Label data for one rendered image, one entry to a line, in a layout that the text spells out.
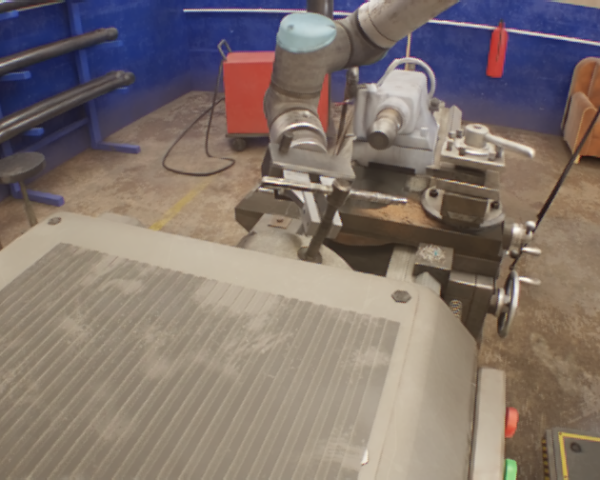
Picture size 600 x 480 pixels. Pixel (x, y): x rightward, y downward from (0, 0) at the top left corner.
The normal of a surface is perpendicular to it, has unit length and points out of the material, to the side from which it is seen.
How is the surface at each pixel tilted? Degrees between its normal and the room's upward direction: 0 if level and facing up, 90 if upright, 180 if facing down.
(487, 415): 0
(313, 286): 0
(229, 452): 0
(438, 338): 45
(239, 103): 90
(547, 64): 90
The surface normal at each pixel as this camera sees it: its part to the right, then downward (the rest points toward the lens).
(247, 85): 0.02, 0.55
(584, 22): -0.33, 0.52
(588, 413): 0.00, -0.84
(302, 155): 0.32, -0.70
